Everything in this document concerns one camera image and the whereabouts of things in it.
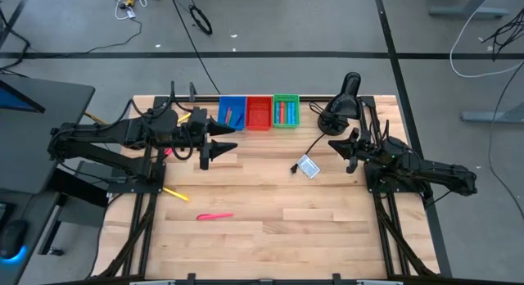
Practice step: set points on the red plastic basket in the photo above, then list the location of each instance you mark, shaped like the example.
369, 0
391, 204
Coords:
260, 113

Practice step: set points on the black desk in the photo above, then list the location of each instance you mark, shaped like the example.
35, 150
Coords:
24, 154

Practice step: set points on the yellow marker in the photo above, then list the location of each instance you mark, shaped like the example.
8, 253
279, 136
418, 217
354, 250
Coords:
176, 194
185, 117

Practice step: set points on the black aluminium table frame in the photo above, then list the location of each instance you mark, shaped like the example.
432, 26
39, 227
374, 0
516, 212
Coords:
209, 98

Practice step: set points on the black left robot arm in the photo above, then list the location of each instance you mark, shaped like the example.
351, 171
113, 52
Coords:
102, 133

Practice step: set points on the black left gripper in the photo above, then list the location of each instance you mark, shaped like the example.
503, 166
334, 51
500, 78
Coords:
204, 137

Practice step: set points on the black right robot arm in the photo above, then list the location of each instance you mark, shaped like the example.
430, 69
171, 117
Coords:
430, 172

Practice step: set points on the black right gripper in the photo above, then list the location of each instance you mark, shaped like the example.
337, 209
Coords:
355, 152

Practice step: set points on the green marker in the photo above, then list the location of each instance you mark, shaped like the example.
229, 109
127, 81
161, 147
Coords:
231, 121

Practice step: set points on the grey desk leg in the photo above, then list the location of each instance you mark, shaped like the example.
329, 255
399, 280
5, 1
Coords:
466, 11
491, 116

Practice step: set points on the blue plastic basket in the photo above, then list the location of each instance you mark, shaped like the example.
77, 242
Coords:
241, 107

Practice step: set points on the black computer mouse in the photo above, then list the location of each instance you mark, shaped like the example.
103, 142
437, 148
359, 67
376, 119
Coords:
12, 238

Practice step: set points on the green plastic basket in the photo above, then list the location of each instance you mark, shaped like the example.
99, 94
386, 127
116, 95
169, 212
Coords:
298, 113

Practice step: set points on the purple marker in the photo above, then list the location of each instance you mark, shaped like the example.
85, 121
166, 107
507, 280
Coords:
240, 120

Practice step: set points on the monitor with blue screen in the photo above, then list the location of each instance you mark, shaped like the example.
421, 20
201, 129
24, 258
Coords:
16, 100

